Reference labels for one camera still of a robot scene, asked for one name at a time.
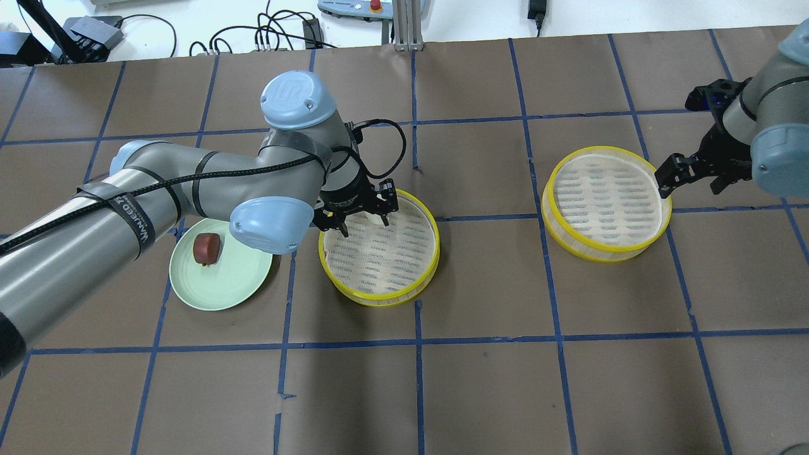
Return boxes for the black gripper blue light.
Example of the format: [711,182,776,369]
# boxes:
[655,78,752,199]

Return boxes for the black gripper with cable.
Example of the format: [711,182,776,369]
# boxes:
[313,171,399,237]

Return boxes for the yellow-rimmed bamboo steamer basket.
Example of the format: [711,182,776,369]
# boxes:
[318,190,441,308]

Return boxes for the reddish-brown bun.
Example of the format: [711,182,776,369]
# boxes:
[192,233,222,266]

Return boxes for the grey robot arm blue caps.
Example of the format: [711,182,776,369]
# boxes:
[303,23,807,235]

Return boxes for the light green plate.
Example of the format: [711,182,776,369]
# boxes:
[169,219,274,312]

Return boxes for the grey teach pendant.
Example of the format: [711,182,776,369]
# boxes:
[316,1,396,23]

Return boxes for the black power adapter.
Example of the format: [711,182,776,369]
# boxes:
[526,0,548,35]

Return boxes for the grey box device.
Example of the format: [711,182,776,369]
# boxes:
[63,16,123,50]

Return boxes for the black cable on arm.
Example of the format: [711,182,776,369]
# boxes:
[0,119,407,257]

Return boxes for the aluminium frame post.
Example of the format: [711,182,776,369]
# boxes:
[392,0,425,52]

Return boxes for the black cable bundle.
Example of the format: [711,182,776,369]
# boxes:
[188,0,339,58]

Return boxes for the grey robot arm with cable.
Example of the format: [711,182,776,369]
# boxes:
[1,70,348,375]

